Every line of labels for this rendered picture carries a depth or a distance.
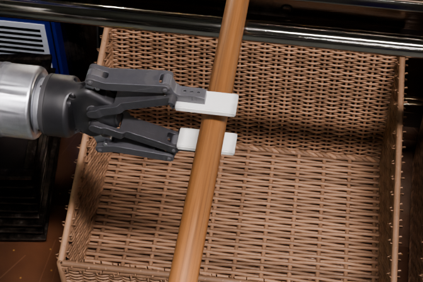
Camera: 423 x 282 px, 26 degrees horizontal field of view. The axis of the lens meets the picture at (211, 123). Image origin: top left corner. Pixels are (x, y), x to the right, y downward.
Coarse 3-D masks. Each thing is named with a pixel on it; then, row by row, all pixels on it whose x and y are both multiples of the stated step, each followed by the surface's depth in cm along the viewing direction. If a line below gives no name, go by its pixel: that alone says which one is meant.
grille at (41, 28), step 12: (0, 24) 176; (12, 24) 176; (24, 24) 175; (36, 24) 175; (0, 36) 178; (12, 36) 178; (24, 36) 178; (36, 36) 177; (0, 48) 181; (12, 48) 181; (24, 48) 180; (36, 48) 180; (48, 48) 180
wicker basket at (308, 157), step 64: (128, 64) 175; (192, 64) 173; (256, 64) 171; (256, 128) 179; (320, 128) 178; (384, 128) 176; (128, 192) 175; (256, 192) 176; (320, 192) 175; (384, 192) 168; (64, 256) 150; (256, 256) 166; (320, 256) 166; (384, 256) 159
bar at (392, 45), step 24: (0, 0) 124; (24, 0) 124; (48, 0) 124; (96, 24) 123; (120, 24) 123; (144, 24) 122; (168, 24) 122; (192, 24) 122; (216, 24) 121; (264, 24) 121; (288, 24) 121; (336, 48) 121; (360, 48) 120; (384, 48) 120; (408, 48) 119
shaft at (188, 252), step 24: (240, 0) 119; (240, 24) 117; (216, 72) 111; (216, 120) 106; (216, 144) 104; (192, 168) 103; (216, 168) 103; (192, 192) 100; (192, 216) 98; (192, 240) 96; (192, 264) 94
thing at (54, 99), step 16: (48, 80) 107; (64, 80) 107; (48, 96) 106; (64, 96) 106; (80, 96) 106; (96, 96) 106; (112, 96) 107; (48, 112) 106; (64, 112) 106; (80, 112) 108; (48, 128) 107; (64, 128) 107; (80, 128) 111
